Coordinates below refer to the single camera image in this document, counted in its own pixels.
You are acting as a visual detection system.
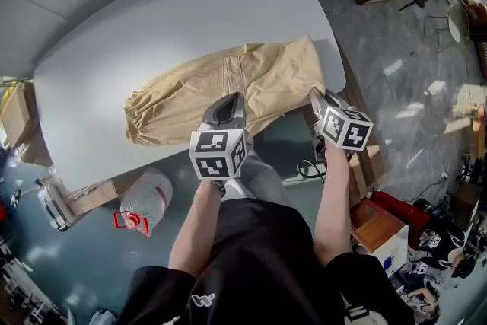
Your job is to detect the orange wooden cabinet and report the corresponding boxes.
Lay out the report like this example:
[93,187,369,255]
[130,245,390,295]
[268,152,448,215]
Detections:
[349,197,406,254]

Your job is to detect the beige cloth garment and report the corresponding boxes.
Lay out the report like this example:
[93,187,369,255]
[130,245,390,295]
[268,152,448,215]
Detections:
[123,33,326,146]

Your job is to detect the person's grey trousers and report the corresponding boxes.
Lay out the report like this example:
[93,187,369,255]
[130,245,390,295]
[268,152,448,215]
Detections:
[237,148,294,202]

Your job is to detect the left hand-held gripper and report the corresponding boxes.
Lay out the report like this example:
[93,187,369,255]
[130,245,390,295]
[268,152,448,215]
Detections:
[189,91,249,180]

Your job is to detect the large cardboard box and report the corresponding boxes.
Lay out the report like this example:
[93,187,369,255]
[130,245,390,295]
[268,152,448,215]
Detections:
[62,178,119,218]
[112,174,145,195]

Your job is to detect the black and white bag strap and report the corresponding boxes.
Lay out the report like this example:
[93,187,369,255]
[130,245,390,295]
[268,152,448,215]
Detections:
[342,306,381,325]

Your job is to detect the round white side table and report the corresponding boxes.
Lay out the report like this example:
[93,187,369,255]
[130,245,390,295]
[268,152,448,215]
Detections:
[447,3,469,43]

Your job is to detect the silver suitcase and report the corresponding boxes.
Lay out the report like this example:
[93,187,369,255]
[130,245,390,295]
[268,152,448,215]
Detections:
[37,184,75,232]

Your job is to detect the plastic-wrapped cardboard box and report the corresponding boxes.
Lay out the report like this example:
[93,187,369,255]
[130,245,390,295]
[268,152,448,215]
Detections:
[17,125,53,168]

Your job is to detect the person's left forearm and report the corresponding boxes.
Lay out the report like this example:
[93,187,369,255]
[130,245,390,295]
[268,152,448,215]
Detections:
[168,178,225,279]

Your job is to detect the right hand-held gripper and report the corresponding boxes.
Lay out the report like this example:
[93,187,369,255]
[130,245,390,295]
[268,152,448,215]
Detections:
[309,88,374,158]

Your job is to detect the red cloth bag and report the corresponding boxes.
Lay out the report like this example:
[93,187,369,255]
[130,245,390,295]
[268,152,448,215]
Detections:
[368,190,429,229]

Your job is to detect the wooden slat platform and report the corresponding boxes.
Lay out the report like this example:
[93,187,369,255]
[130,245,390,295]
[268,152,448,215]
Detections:
[300,45,381,202]

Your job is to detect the person's black shirt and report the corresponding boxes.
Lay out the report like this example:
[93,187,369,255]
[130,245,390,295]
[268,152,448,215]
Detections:
[117,197,415,325]

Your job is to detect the black cable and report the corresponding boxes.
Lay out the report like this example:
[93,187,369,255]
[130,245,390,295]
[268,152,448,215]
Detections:
[296,158,328,180]

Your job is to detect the black wire chair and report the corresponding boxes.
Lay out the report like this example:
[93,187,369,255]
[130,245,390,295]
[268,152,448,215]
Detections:
[424,14,454,53]

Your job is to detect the white box device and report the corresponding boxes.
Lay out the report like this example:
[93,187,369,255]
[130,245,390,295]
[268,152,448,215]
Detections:
[371,224,410,279]

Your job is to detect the small cardboard box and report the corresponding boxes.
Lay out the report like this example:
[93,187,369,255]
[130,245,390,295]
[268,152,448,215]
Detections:
[0,81,39,149]

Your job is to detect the person's right forearm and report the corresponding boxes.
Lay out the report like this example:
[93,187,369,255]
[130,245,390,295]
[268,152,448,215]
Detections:
[312,144,353,267]

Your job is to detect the clear water jug red handle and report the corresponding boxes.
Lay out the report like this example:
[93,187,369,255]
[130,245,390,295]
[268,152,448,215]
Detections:
[113,167,174,237]

